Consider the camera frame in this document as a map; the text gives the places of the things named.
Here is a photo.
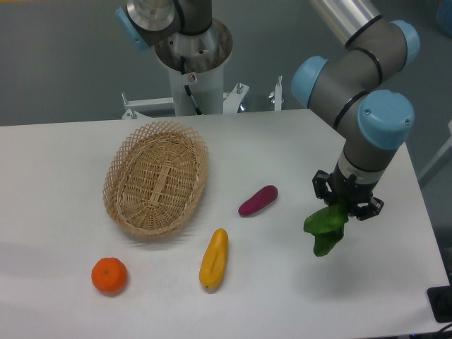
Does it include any black device at table edge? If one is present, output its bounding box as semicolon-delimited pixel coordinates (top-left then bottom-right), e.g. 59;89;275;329
427;286;451;323

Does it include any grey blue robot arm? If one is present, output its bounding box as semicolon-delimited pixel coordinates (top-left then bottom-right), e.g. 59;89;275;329
116;1;420;220

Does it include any white table leg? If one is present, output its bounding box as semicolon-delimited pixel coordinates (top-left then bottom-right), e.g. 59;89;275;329
417;121;452;189

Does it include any black cable on pedestal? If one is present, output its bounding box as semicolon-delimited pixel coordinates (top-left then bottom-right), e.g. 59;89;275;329
179;56;203;116

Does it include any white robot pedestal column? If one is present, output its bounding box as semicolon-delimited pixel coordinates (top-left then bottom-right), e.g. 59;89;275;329
167;66;224;117

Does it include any purple sweet potato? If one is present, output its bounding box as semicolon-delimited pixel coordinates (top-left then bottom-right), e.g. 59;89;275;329
238;185;279;217

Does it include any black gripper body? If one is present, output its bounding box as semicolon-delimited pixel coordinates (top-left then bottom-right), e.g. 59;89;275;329
330;172;374;207

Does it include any green bok choy vegetable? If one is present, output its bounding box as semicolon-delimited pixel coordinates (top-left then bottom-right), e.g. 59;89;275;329
303;203;349;257

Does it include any orange tangerine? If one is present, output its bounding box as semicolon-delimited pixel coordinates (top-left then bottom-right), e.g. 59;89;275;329
91;257;128;295

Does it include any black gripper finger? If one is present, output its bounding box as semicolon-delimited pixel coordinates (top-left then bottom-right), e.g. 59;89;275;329
312;169;334;205
354;197;384;221

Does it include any woven wicker basket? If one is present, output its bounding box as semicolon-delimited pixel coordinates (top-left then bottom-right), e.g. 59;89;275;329
102;121;209;239

